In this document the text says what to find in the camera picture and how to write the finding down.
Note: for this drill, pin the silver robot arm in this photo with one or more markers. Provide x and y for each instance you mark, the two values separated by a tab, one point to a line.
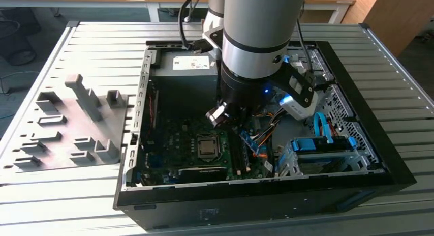
258	22

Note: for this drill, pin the black RAM slot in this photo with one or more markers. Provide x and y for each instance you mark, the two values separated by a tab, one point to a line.
236	159

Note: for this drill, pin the grey power supply unit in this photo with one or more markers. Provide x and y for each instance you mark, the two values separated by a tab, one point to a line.
184	88

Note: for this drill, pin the silver CPU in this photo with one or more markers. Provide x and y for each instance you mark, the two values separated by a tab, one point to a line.
208	147

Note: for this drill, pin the metal CPU socket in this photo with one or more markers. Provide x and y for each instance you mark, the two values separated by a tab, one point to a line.
208	158

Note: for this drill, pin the hard disk in blue carrier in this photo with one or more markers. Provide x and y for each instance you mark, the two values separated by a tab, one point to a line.
307	144

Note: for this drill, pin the green motherboard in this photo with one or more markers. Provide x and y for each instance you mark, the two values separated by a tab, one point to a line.
176	149

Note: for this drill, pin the black graphics card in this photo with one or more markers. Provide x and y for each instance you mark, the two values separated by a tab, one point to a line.
202	173

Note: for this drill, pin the silver disk bay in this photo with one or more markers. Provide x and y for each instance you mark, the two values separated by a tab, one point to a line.
326	159

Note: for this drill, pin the black PC case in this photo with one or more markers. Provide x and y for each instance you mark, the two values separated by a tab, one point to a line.
238	208

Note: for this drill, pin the grey parts rack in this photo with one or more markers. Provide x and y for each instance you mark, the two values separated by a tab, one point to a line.
85	134

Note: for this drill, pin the wooden cabinet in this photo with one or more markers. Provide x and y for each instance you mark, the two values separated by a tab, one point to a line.
400	17

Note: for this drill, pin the black wheeled chair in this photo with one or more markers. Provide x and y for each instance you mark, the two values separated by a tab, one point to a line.
17	37

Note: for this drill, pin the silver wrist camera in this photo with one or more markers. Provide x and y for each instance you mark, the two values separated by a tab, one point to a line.
299	107

